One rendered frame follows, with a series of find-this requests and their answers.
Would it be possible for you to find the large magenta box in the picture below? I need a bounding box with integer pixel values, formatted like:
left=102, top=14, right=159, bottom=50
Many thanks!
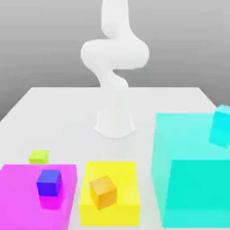
left=0, top=164, right=78, bottom=230

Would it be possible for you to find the small lime green cube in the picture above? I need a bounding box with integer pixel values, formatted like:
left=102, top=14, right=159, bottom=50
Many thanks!
left=29, top=150, right=49, bottom=165

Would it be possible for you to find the small magenta cube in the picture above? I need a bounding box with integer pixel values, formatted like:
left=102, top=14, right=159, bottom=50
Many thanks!
left=39, top=193, right=63, bottom=210

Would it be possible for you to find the large turquoise box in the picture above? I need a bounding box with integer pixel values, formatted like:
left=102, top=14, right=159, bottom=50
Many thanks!
left=150, top=112, right=230, bottom=229

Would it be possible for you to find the small blue cube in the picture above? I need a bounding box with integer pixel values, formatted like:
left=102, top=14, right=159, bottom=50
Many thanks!
left=36, top=169, right=63, bottom=197

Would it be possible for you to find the large yellow box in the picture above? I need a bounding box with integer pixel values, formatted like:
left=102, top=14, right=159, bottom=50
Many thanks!
left=79, top=161, right=141, bottom=227

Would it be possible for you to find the small cyan cube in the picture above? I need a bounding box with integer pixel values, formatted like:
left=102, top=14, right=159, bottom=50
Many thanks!
left=208, top=104, right=230, bottom=149

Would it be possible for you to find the small orange cube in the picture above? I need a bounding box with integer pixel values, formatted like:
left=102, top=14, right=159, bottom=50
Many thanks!
left=89, top=175, right=118, bottom=211

